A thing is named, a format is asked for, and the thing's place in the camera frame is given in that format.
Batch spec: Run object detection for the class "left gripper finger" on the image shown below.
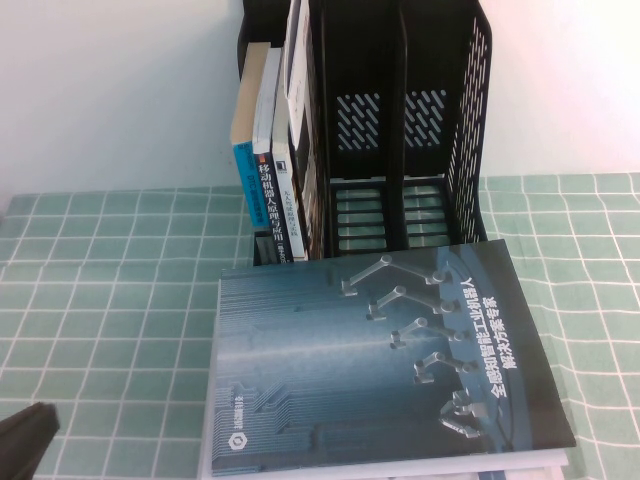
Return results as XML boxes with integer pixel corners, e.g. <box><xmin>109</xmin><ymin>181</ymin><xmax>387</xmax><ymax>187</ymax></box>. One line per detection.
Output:
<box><xmin>0</xmin><ymin>402</ymin><xmax>60</xmax><ymax>425</ymax></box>
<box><xmin>0</xmin><ymin>407</ymin><xmax>62</xmax><ymax>480</ymax></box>

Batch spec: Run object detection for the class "blue industrial robot brochure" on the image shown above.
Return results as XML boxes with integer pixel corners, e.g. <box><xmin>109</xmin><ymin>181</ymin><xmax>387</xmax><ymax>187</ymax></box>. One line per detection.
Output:
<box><xmin>209</xmin><ymin>238</ymin><xmax>577</xmax><ymax>475</ymax></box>

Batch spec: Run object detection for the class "cyan spine book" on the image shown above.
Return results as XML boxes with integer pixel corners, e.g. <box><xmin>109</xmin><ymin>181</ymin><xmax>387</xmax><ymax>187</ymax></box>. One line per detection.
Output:
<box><xmin>229</xmin><ymin>42</ymin><xmax>271</xmax><ymax>236</ymax></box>

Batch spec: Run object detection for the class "black spine robotics book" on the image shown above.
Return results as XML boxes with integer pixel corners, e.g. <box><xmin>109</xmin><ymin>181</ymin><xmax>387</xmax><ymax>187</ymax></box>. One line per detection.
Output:
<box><xmin>251</xmin><ymin>47</ymin><xmax>294</xmax><ymax>265</ymax></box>

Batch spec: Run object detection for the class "white spine book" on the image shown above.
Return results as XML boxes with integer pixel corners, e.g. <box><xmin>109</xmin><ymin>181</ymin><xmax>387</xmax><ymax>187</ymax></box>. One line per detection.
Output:
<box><xmin>269</xmin><ymin>84</ymin><xmax>309</xmax><ymax>262</ymax></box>

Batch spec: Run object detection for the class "black plastic book holder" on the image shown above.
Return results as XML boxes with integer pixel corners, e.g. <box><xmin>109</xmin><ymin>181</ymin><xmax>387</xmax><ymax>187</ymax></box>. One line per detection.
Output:
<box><xmin>237</xmin><ymin>0</ymin><xmax>496</xmax><ymax>267</ymax></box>

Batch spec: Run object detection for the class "green checkered tablecloth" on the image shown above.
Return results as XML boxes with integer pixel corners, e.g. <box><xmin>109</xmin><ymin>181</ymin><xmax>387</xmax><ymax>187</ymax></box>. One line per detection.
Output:
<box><xmin>0</xmin><ymin>172</ymin><xmax>640</xmax><ymax>480</ymax></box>

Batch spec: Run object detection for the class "white brochure with dark cover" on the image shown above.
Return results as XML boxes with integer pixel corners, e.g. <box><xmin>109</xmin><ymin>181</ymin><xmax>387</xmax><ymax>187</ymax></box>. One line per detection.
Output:
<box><xmin>278</xmin><ymin>0</ymin><xmax>329</xmax><ymax>261</ymax></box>

